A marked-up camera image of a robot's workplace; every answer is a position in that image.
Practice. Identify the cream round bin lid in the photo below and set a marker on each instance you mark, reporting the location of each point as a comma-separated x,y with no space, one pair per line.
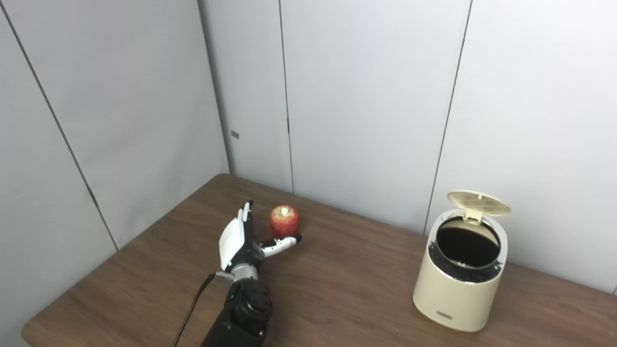
479,202

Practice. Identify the cream-colored round bin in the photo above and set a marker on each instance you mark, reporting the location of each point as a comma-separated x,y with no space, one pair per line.
453,303

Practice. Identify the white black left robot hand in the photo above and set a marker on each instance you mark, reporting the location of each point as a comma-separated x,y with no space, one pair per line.
234,238

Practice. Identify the red apple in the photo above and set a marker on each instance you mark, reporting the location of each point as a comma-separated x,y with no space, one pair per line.
284,222

